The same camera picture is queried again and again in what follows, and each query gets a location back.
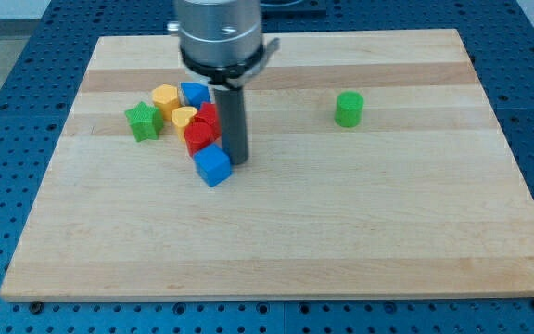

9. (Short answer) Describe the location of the red cylinder block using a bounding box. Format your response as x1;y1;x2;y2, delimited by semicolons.
184;122;214;157

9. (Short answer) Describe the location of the blue cube block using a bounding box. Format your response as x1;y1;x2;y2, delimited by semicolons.
193;144;232;187

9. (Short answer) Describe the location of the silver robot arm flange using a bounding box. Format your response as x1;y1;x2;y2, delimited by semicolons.
173;0;280;77

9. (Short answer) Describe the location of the yellow heart block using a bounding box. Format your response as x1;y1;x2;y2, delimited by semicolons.
171;106;197;142

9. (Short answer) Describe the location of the yellow hexagon block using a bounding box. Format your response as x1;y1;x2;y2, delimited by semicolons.
152;84;182;121

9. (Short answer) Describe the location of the black clamp ring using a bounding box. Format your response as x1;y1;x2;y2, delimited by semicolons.
179;37;281;91

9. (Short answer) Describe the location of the wooden board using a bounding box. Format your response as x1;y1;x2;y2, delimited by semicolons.
0;29;534;302

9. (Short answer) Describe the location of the red angular block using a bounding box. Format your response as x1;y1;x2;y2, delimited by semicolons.
194;102;222;139

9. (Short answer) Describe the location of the green cylinder block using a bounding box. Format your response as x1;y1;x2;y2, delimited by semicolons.
334;91;364;128

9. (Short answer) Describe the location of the green star block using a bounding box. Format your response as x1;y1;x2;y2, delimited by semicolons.
124;102;164;142

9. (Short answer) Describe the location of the blue wedge block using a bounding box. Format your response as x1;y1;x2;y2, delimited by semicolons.
180;82;211;109

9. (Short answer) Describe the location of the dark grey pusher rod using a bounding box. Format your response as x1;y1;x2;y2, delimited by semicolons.
213;88;249;165

